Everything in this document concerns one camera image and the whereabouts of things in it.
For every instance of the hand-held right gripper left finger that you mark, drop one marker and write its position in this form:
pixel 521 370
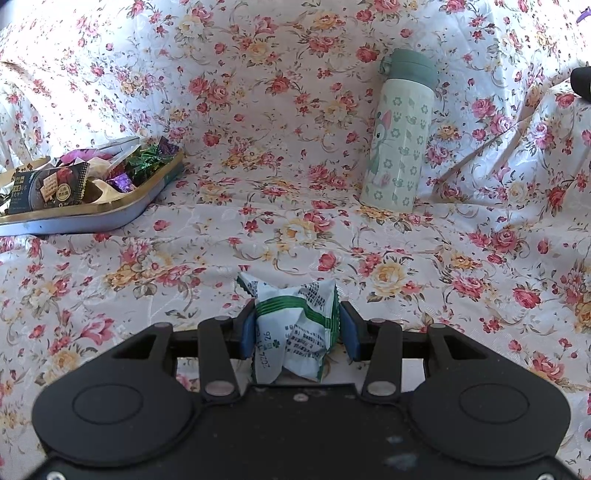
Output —
pixel 247 332

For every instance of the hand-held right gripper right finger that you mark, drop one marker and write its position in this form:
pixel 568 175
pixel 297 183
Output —
pixel 351 337

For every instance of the white green snack packet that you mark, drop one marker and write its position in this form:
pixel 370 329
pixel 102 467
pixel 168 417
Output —
pixel 295 332

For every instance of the blue rectangular snack tin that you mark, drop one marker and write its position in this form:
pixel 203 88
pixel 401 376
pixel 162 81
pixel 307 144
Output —
pixel 92 217

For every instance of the purple wrapped candy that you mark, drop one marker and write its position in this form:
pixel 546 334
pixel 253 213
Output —
pixel 121 182

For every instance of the floral bed sheet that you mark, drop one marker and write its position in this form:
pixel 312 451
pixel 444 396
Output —
pixel 277 138

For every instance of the dark green wrapped candy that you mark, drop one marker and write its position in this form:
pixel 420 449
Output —
pixel 143 165

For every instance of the green patterned water bottle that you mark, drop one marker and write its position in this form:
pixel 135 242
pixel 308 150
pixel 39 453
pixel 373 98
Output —
pixel 399 138

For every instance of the dark cracker packet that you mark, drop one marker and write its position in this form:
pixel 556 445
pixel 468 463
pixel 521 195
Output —
pixel 53 187

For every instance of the pink wrapper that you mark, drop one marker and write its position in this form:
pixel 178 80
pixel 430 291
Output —
pixel 78 156

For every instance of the purple clip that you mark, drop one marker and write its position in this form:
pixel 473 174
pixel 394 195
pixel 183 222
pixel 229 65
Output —
pixel 584 16

